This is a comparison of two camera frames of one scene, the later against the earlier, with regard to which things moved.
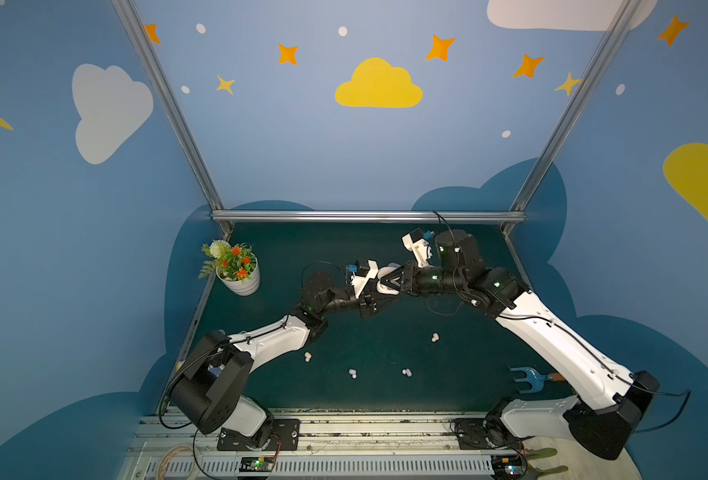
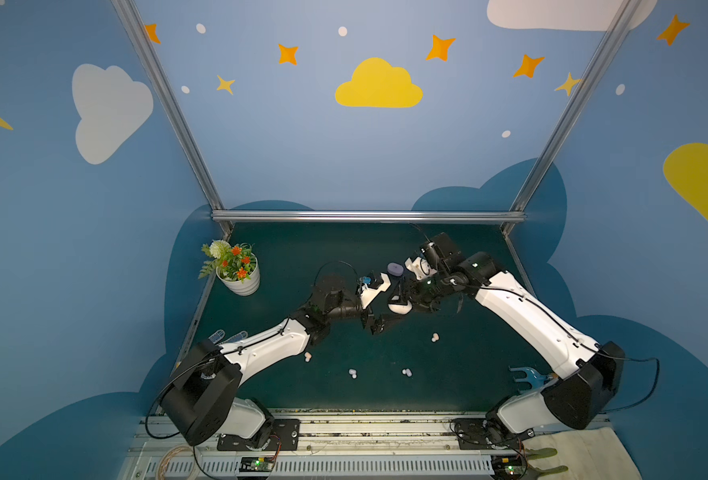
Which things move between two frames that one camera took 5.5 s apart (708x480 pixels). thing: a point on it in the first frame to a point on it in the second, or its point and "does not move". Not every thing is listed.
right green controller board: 507,466 does not move
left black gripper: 363,299 to 370,312
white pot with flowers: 237,267 does not move
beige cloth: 581,463 does not move
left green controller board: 256,464 does not move
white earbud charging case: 386,289 to 399,306
